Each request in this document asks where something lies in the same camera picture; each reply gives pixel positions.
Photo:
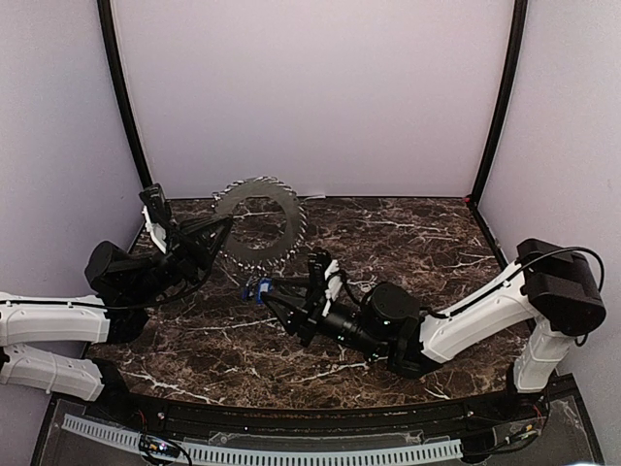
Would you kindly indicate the green key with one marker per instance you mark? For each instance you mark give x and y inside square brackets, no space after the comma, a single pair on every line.
[364,285]

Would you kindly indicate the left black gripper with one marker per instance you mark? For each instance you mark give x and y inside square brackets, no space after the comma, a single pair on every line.
[187,249]

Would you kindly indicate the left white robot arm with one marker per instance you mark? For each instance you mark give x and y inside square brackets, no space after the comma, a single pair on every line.
[124,288]

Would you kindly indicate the left black frame post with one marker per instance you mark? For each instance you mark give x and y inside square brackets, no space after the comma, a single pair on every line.
[121,92]

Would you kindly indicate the black front rail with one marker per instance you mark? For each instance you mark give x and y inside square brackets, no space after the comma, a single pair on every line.
[177,415]

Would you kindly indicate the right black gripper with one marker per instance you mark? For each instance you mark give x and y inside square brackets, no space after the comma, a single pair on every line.
[305,320]

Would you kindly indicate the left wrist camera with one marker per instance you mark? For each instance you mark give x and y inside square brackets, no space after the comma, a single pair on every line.
[158,216]

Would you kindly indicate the right black frame post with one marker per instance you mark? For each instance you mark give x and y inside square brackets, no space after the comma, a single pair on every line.
[514,43]

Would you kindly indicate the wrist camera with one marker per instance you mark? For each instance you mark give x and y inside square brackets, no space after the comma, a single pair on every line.
[158,216]
[324,275]

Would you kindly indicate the black disc with keyrings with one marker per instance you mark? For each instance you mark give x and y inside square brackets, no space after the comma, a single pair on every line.
[270,222]

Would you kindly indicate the black frame post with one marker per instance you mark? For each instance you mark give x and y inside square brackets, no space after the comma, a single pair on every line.
[514,43]
[121,92]

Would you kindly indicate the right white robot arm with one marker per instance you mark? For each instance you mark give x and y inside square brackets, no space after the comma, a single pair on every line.
[553,286]

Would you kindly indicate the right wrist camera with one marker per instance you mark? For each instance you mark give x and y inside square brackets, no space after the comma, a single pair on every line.
[324,275]

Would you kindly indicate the white slotted cable duct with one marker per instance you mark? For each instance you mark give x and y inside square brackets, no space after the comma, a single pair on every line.
[244,449]

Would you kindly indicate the blue key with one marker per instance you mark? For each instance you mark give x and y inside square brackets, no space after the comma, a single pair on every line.
[254,288]

